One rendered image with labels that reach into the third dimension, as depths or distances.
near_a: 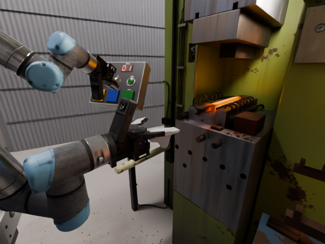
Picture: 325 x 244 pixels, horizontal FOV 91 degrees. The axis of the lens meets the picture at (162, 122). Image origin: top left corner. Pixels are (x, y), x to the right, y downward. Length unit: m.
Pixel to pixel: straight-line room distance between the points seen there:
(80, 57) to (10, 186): 0.42
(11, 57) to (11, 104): 2.44
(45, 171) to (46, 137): 2.67
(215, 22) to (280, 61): 0.52
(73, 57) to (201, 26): 0.52
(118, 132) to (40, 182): 0.17
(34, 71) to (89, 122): 2.46
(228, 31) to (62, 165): 0.68
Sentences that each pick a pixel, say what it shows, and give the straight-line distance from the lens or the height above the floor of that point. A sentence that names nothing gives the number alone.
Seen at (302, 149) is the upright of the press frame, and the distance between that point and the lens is 0.85.
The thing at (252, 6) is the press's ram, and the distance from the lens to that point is 0.73.
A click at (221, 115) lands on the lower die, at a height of 0.97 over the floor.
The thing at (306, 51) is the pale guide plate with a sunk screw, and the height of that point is 1.22.
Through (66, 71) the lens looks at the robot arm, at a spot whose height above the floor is 1.16.
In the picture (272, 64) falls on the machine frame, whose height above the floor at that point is 1.19.
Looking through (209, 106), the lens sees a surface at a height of 1.01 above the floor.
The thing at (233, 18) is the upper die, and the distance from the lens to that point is 0.74.
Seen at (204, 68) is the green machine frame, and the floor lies 1.16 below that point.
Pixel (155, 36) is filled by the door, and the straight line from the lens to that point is 3.11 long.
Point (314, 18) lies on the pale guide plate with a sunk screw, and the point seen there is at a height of 1.32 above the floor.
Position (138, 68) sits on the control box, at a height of 1.16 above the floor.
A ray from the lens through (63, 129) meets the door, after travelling 2.97.
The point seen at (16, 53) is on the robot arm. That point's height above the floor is 1.20.
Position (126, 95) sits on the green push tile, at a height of 1.02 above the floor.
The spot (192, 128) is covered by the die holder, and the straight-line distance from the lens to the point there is 0.77.
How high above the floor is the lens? 1.17
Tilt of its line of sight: 19 degrees down
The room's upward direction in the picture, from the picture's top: straight up
